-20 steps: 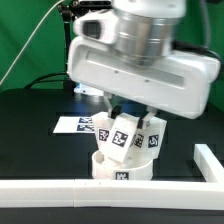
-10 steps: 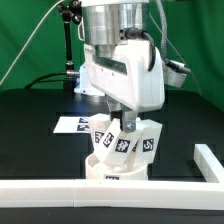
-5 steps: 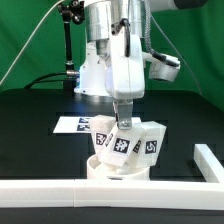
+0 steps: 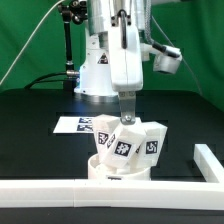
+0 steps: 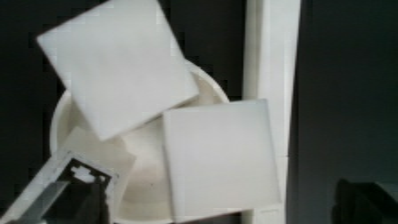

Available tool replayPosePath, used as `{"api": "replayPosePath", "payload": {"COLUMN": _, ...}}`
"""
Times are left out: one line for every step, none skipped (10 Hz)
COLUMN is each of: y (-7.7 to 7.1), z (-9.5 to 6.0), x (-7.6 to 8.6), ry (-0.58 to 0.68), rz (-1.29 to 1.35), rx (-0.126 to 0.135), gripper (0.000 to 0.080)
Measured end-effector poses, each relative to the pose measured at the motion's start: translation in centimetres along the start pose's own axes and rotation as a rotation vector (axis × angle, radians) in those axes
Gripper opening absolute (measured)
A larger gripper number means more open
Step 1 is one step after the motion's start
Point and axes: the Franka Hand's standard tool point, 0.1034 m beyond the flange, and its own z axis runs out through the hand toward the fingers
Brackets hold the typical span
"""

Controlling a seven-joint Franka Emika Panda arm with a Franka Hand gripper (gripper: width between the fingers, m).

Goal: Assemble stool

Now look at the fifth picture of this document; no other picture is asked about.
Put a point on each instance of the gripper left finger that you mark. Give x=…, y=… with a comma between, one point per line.
x=92, y=211

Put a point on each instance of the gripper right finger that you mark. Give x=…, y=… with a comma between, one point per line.
x=366, y=203

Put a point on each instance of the white L-shaped fence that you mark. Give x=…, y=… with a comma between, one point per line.
x=268, y=68

